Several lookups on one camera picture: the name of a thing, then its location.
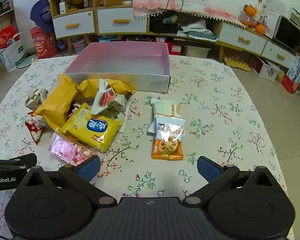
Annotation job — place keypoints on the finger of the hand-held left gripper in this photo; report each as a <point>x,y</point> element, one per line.
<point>22,159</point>

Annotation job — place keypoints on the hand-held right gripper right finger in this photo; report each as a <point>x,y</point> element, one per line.
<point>207,168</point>

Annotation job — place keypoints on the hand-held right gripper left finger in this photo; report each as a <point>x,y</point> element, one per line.
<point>90,167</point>

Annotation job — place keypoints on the small red snack packet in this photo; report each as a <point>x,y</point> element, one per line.
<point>36,132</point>

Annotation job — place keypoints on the pink clear snack packet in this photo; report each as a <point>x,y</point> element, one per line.
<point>65,147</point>

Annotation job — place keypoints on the yellow blue label cracker packet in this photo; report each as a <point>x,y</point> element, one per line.
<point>90,127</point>

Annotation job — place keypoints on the orange lotus root snack packet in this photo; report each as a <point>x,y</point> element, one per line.
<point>167,150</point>

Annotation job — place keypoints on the white blue clear snack packet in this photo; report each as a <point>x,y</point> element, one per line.
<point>170,127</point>

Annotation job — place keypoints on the white grey snack packet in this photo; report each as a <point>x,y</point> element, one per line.
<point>36,97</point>

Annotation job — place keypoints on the white pecan print snack packet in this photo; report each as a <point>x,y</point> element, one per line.
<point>102,97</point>

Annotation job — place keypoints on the white beige stripe snack packet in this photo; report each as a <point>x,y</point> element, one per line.
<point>165,107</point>

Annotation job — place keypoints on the pink silver cardboard box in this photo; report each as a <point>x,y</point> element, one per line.
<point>140,82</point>

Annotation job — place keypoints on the floral tablecloth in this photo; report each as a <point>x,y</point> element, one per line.
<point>215,130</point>

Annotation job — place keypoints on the white red shopping bag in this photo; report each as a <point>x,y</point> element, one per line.
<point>10,47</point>

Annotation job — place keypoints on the stack of yellow egg trays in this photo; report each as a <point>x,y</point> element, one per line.
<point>236,63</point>

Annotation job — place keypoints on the white printed carton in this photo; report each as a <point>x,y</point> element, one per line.
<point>265,68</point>

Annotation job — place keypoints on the red printed gift bag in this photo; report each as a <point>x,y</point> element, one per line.
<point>43,42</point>

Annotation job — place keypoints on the white plastic storage box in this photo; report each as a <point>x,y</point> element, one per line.
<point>196,51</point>

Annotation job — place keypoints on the clear plastic storage box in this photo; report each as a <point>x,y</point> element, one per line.
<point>78,47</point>

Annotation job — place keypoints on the small red box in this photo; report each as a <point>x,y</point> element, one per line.
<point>175,49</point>

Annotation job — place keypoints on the blue white carton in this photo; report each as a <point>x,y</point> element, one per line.
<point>297,68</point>

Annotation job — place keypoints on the pile of folded clothes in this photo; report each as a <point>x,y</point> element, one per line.
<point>197,31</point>

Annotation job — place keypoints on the low wooden cabinet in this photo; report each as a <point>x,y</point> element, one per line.
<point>216,30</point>

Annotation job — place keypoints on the purple plush toy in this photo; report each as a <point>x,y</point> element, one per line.
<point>41,12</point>

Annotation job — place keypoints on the orange fruit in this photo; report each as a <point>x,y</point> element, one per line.
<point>250,10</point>
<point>260,28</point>

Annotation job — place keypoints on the black box appliance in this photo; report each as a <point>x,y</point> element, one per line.
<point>162,25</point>

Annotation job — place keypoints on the plate of small tangerines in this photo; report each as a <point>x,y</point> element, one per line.
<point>247,21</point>

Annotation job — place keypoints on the black microwave oven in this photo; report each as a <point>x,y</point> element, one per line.
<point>287,33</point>

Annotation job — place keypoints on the small white box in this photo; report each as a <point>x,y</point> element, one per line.
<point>62,7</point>

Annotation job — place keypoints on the pink tasselled cloth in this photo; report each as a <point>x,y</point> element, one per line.
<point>190,7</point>

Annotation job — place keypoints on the brown cardboard box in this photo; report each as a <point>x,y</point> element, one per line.
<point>112,0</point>

